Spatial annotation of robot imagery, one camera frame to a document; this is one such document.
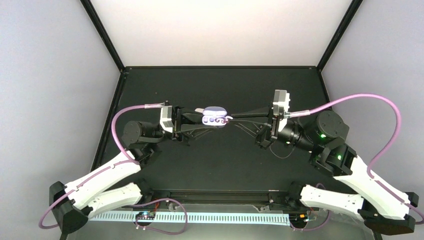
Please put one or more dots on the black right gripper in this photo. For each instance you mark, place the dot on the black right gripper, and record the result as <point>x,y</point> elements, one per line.
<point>266,130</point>

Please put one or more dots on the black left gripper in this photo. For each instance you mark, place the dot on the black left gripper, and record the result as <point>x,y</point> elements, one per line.
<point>182,124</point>

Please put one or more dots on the purple charging case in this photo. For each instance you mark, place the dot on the purple charging case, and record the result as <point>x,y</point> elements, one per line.
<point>211,113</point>

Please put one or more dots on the purple earbud one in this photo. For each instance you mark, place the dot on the purple earbud one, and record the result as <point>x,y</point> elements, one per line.
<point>220,121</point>

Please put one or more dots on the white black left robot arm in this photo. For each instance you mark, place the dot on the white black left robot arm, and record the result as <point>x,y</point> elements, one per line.
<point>74,203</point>

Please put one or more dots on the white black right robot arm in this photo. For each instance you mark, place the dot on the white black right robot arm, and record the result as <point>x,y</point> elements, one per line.
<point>381,207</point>

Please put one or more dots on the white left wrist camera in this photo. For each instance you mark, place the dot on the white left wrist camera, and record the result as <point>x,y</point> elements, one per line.
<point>166,119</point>

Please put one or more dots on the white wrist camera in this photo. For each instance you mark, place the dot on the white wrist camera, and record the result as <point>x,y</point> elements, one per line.
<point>166,119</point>
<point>280,106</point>

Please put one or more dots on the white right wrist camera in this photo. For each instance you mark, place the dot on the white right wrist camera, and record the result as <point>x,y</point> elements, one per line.
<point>280,106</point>

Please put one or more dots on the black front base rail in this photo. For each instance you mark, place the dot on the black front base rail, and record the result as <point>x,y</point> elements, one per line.
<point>241,197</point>

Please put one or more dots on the white slotted cable duct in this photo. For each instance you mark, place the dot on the white slotted cable duct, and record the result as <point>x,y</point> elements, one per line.
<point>278,219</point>

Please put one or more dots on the black rear right frame post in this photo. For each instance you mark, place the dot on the black rear right frame post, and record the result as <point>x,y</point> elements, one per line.
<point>339,32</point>

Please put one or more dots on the black frame post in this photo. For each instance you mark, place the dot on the black frame post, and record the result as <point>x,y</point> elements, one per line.
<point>339,32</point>
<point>102,32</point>

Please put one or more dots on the black rear left frame post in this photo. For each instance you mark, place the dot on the black rear left frame post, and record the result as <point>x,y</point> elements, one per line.
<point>102,32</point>

